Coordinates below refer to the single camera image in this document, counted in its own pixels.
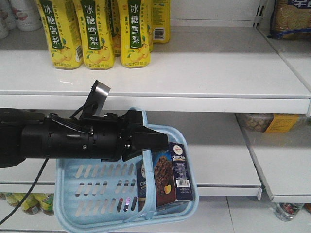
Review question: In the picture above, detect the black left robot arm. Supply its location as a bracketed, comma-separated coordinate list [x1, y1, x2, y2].
[0, 108, 169, 168]

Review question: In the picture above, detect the light blue plastic basket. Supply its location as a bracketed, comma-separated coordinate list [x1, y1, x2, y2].
[54, 113, 199, 233]

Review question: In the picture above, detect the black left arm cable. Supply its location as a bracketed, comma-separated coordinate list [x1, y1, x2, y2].
[0, 157, 48, 224]

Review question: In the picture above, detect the yellow pear drink bottle left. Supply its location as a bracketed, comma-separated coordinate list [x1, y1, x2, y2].
[36, 0, 83, 70]

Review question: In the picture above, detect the white store shelving unit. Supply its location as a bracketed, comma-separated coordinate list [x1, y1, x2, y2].
[0, 0, 311, 233]

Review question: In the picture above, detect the yellow pear drink bottle middle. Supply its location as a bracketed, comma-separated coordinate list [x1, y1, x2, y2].
[73, 0, 115, 70]

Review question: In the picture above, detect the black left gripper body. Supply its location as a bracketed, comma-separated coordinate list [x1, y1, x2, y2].
[91, 110, 144, 161]

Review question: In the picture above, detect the cracker bag blue trim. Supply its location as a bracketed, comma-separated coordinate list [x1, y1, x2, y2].
[270, 0, 311, 40]

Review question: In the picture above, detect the clear cookie pack yellow label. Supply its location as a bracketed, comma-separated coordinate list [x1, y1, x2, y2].
[236, 113, 311, 133]

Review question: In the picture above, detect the yellow pear drink bottle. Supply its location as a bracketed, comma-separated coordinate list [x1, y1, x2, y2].
[36, 0, 83, 70]
[117, 0, 151, 68]
[73, 0, 115, 70]

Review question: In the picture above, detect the yellow pear drink bottle right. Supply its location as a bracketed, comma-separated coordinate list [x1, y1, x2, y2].
[117, 0, 151, 68]

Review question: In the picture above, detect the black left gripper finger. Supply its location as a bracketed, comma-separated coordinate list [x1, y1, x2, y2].
[134, 125, 156, 133]
[122, 132, 169, 161]

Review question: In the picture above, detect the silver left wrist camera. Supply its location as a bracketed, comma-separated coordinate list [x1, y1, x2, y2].
[82, 80, 110, 116]

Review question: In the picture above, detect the chocolate cookie box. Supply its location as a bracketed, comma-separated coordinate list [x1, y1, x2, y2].
[135, 142, 195, 211]

